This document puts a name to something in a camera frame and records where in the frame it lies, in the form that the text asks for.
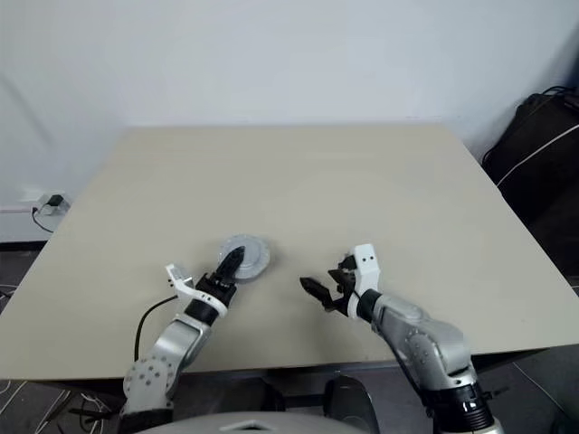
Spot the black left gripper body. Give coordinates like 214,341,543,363
194,270,239,308

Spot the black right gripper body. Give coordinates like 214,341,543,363
332,253,359,316

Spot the grey round motor lid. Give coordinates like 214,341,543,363
219,233,269,275

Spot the dark rounded shape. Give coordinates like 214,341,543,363
324,374,377,434

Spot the grey robot torso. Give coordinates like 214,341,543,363
152,409,359,434

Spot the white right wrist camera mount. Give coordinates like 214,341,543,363
347,243,380,320

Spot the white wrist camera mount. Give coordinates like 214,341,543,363
164,264,228,317
347,243,380,320

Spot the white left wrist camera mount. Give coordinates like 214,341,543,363
164,264,228,317

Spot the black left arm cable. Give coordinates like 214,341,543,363
134,296,178,363

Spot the white wall socket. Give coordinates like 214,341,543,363
33,192,72,217

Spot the black charger cable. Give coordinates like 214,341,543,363
30,204,53,234

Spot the black bag with white strap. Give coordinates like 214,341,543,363
481,85,579,290

